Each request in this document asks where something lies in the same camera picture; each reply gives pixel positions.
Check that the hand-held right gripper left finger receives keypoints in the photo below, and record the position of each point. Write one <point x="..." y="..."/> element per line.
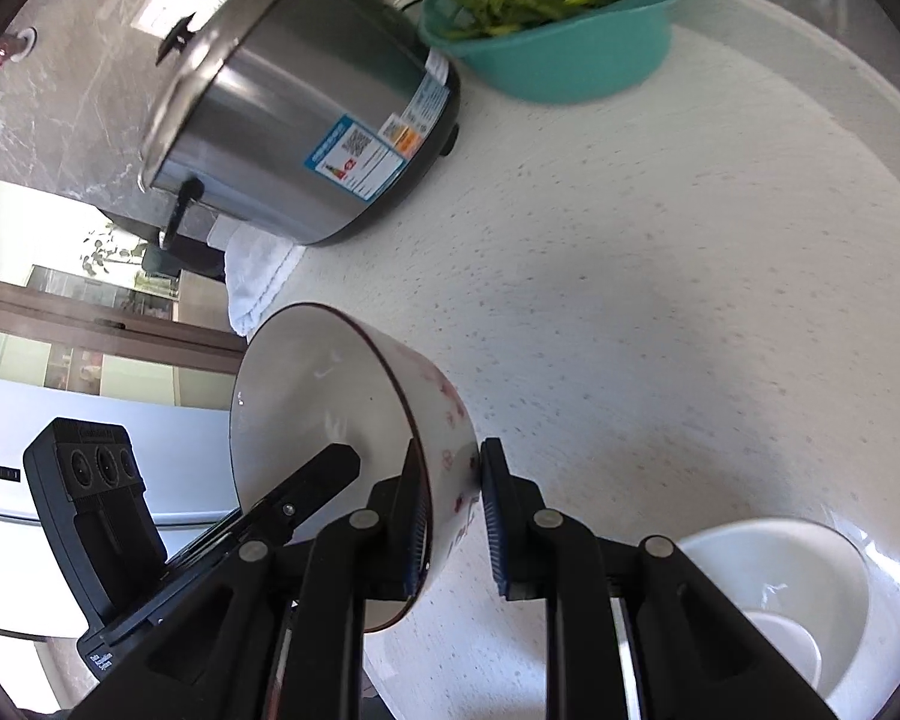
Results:
<point x="418" y="532"/>

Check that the green potted plant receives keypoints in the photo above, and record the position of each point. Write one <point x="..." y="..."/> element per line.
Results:
<point x="109" y="247"/>

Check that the white refrigerator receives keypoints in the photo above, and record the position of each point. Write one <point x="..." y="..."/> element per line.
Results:
<point x="187" y="465"/>

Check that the large white brown-rimmed bowl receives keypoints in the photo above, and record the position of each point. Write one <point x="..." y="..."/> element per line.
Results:
<point x="322" y="420"/>

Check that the stainless steel rice cooker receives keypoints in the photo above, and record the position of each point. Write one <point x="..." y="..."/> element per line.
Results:
<point x="300" y="120"/>

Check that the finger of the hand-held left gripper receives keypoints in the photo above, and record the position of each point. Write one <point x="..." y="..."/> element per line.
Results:
<point x="300" y="487"/>

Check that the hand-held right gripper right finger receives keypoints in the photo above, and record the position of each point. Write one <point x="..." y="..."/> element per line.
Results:
<point x="493" y="525"/>

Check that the brown wooden door frame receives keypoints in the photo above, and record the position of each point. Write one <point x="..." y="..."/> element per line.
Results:
<point x="82" y="315"/>

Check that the small white bowl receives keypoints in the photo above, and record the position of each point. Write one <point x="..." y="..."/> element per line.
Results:
<point x="787" y="645"/>
<point x="795" y="570"/>

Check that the teal plastic basin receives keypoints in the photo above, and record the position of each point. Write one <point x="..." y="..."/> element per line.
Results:
<point x="570" y="52"/>

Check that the white folded towel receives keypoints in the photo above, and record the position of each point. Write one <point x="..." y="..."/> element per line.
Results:
<point x="259" y="277"/>

